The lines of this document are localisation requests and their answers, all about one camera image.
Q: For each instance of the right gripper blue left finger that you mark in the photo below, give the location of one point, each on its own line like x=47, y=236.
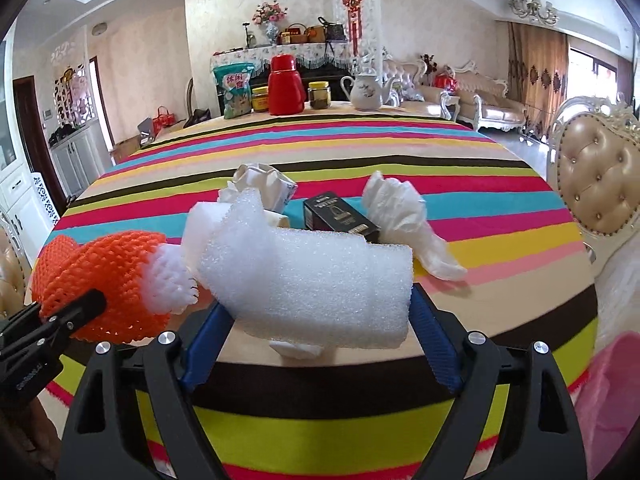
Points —
x=203, y=335

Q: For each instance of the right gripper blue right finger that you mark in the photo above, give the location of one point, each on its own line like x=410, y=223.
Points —
x=440, y=352

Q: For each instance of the white foam fruit net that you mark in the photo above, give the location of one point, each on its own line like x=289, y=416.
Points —
x=167, y=285

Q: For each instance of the orange foam fruit net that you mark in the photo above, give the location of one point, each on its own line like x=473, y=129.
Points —
x=111, y=264

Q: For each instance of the white foam sheet roll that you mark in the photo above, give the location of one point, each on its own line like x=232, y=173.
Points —
x=330, y=289

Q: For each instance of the large white tissue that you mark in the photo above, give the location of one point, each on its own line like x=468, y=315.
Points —
x=400, y=212

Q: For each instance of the black small carton box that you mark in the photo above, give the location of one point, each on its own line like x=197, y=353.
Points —
x=329, y=212

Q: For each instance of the white paper cup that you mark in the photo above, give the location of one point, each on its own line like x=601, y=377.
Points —
x=275, y=188

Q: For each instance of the pink trash bin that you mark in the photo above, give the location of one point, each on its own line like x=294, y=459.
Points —
x=608, y=404

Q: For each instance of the striped colourful tablecloth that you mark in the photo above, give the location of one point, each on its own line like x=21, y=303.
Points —
x=363, y=414

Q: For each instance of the white cabinet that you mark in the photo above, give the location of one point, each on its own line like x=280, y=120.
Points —
x=80, y=158

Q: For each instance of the cream ornate sofa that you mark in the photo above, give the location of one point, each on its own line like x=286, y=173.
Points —
x=483, y=103

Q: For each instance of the cream armchair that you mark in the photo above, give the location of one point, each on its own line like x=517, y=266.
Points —
x=410, y=94

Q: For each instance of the beige tufted dining chair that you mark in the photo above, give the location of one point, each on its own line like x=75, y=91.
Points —
x=593, y=164

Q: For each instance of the white ceramic teapot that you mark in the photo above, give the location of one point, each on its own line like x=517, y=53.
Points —
x=365, y=93

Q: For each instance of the yellow lid jar left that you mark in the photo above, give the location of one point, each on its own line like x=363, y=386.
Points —
x=260, y=99

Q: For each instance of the green snack bag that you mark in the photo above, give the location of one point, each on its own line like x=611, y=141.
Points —
x=233, y=80

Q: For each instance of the yellow lid jar dark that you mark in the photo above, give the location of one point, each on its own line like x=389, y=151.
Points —
x=319, y=95

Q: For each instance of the red thermos jug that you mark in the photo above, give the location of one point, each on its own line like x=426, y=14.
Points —
x=286, y=92

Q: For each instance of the brown patterned curtain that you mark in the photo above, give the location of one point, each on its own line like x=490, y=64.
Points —
x=538, y=66

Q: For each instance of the piano with lace cover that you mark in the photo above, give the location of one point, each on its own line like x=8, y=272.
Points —
x=314, y=62

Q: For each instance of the flower vase bouquet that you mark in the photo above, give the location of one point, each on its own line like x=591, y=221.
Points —
x=267, y=16

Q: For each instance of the chandelier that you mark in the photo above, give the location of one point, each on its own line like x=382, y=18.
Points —
x=535, y=11

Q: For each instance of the red chinese knot ornament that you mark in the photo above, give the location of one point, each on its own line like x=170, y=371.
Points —
x=353, y=8

